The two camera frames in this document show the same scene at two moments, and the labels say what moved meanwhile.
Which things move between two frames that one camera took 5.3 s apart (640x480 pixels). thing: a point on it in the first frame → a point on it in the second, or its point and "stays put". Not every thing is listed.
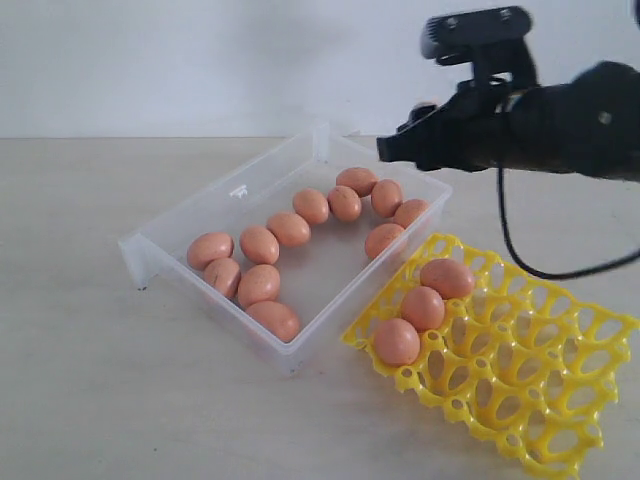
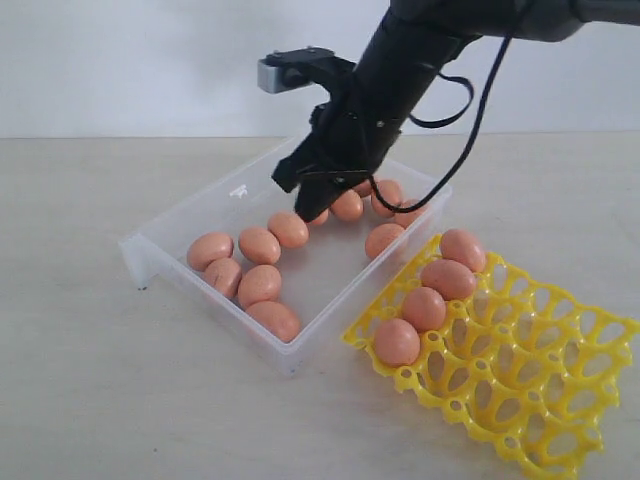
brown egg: [380, 238] stays put
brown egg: [448, 277] stays put
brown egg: [423, 307] stays put
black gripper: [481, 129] → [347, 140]
